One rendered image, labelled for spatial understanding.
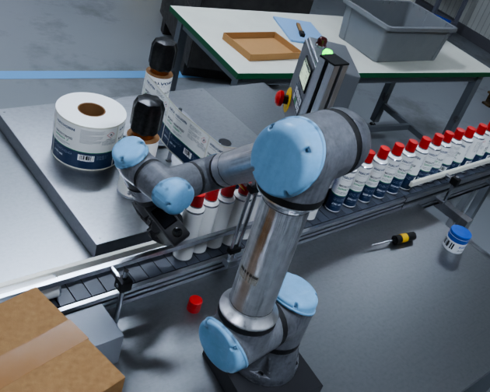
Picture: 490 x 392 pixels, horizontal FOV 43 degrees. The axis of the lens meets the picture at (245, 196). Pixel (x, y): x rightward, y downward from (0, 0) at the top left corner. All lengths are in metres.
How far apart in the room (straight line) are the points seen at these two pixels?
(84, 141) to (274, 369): 0.84
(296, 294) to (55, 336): 0.48
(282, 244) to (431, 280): 1.00
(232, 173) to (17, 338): 0.51
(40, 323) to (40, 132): 1.00
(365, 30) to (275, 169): 2.69
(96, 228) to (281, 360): 0.60
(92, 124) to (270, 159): 0.91
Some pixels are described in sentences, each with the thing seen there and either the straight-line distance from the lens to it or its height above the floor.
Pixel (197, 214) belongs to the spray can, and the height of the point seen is 1.04.
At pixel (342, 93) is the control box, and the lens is 1.35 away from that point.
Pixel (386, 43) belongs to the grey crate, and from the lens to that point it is 3.52.
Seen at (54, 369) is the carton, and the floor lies 1.12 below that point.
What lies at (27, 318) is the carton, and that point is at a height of 1.12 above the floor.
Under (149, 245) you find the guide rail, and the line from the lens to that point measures 1.58.
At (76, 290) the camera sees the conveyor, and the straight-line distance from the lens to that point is 1.48.
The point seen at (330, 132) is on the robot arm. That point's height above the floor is 1.52.
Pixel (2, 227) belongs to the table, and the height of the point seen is 0.83.
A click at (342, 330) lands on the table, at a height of 0.83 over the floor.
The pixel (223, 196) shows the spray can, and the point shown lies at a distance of 1.57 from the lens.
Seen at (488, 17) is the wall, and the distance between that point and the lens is 7.81.
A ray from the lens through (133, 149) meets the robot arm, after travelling 1.30.
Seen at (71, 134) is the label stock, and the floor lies 0.99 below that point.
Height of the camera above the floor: 1.94
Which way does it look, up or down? 34 degrees down
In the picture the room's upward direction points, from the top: 18 degrees clockwise
